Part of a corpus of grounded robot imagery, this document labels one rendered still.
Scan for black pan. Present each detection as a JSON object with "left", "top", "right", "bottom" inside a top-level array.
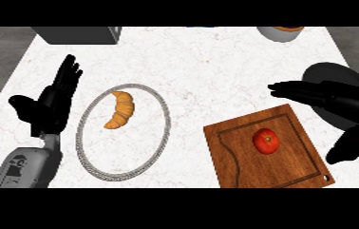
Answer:
[{"left": 301, "top": 62, "right": 359, "bottom": 131}]

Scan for dark grey box appliance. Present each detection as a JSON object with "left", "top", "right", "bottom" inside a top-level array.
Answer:
[{"left": 29, "top": 26, "right": 124, "bottom": 46}]

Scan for white plate with grey rim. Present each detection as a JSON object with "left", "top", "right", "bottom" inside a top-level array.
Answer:
[{"left": 74, "top": 83, "right": 173, "bottom": 182}]

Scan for grey pot with brown contents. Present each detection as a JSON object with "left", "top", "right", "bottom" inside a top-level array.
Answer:
[{"left": 255, "top": 26, "right": 306, "bottom": 44}]

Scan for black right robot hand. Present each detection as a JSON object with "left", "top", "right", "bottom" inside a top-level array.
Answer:
[{"left": 266, "top": 80, "right": 359, "bottom": 165}]

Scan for golden croissant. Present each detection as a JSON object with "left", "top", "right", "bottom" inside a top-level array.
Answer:
[{"left": 102, "top": 90, "right": 136, "bottom": 130}]

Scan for brown wooden cutting board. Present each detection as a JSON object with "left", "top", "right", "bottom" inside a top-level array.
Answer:
[{"left": 202, "top": 104, "right": 337, "bottom": 189}]

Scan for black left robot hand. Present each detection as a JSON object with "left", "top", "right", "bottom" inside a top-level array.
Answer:
[{"left": 7, "top": 53, "right": 84, "bottom": 138}]

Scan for red tomato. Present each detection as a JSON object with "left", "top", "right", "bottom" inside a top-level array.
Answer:
[{"left": 252, "top": 127, "right": 280, "bottom": 155}]

